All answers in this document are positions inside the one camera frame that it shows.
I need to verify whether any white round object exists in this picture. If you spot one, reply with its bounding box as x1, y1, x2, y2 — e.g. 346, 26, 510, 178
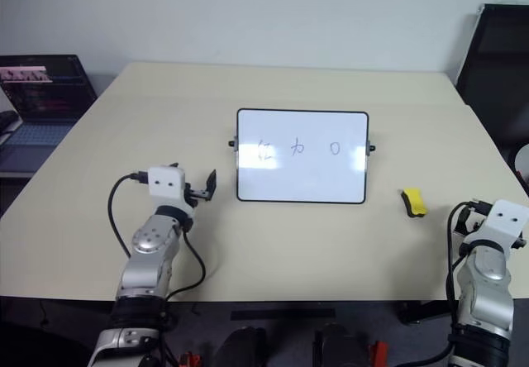
515, 143, 529, 174

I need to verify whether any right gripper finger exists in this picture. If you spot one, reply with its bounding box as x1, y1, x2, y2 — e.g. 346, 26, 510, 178
453, 208, 483, 236

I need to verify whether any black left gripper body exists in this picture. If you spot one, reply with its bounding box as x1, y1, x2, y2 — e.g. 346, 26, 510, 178
183, 181, 211, 203

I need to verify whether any yellow and black eraser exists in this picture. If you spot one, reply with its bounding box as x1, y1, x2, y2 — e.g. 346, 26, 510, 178
398, 187, 431, 220

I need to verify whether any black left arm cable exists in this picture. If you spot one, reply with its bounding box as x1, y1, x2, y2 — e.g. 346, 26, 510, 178
107, 170, 207, 303

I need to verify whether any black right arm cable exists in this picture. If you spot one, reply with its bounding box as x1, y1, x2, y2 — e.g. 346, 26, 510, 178
446, 200, 493, 303

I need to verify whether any open dark laptop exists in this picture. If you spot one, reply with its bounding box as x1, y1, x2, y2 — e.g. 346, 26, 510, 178
0, 54, 98, 174

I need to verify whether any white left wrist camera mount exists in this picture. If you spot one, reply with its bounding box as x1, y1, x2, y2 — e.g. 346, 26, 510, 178
147, 165, 195, 213

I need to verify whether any red clamp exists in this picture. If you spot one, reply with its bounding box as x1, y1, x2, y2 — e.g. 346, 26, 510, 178
177, 351, 203, 367
367, 339, 390, 367

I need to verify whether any black-framed small whiteboard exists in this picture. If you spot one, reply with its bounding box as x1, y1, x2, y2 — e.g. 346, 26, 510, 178
227, 107, 378, 206

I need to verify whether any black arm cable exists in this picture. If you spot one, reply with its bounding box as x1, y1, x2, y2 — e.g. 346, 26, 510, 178
446, 200, 493, 303
107, 170, 207, 303

